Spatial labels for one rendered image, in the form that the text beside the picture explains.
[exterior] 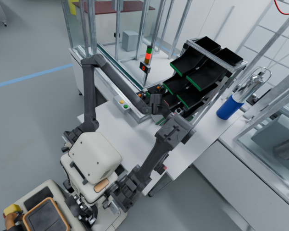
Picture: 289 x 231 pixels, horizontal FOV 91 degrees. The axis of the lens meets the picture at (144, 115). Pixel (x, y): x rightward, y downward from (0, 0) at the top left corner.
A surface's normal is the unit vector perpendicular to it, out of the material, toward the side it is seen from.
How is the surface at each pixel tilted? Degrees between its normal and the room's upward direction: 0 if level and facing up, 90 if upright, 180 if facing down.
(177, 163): 0
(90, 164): 48
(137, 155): 0
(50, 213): 0
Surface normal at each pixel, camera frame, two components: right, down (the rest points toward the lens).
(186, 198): 0.19, -0.62
